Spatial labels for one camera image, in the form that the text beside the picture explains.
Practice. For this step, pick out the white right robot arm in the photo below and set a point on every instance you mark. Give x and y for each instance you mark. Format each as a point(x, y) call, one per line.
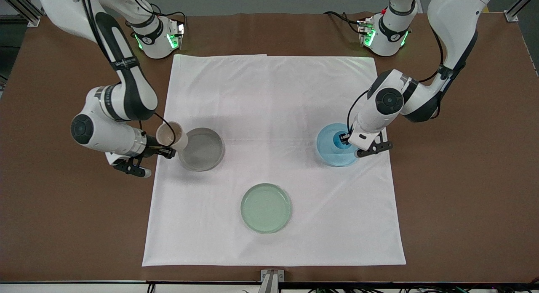
point(130, 91)

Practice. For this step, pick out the aluminium frame profile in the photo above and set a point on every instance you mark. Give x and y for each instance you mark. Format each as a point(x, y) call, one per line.
point(25, 9)
point(511, 15)

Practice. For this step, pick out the blue plate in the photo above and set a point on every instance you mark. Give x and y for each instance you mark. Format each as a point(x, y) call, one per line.
point(328, 156)

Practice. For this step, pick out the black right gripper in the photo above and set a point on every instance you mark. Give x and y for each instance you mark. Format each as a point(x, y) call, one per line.
point(153, 148)

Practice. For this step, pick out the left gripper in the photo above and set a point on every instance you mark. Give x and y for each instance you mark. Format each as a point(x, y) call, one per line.
point(340, 138)

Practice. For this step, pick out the silver base connector plate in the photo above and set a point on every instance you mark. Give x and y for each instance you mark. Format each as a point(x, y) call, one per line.
point(179, 32)
point(365, 32)

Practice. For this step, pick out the black table edge rail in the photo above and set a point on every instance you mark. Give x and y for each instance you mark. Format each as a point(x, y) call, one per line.
point(84, 282)

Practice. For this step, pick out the white table cloth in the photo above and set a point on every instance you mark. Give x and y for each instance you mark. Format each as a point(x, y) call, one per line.
point(273, 95)

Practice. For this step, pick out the green plate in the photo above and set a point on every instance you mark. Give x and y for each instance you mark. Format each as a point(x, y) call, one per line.
point(266, 209)

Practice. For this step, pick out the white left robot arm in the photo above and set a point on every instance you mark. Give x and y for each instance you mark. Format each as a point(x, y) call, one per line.
point(450, 15)

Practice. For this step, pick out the gray plate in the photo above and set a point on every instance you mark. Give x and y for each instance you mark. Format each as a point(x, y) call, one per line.
point(204, 152)

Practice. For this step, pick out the metal table edge bracket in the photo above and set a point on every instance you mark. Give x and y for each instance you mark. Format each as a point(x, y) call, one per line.
point(272, 278)

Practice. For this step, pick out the blue plastic cup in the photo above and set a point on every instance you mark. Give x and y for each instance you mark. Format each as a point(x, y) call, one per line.
point(338, 147)

